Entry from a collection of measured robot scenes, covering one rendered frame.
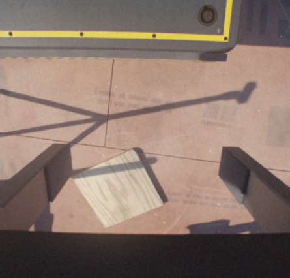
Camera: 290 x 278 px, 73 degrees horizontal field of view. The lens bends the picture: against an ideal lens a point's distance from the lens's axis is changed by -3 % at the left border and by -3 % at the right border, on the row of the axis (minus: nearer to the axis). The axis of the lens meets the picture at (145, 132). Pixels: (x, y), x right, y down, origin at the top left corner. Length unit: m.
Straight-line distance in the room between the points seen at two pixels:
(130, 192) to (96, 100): 0.43
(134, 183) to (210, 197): 0.37
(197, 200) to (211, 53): 0.70
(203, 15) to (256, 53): 0.44
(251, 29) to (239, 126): 0.37
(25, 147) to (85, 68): 0.43
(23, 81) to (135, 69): 0.44
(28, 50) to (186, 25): 0.36
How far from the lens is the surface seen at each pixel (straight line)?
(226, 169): 0.16
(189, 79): 0.82
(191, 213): 1.06
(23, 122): 0.97
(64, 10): 0.53
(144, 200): 0.96
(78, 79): 0.84
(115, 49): 0.49
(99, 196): 0.97
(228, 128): 0.91
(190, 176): 0.94
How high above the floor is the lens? 0.80
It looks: 73 degrees down
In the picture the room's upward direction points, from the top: 178 degrees clockwise
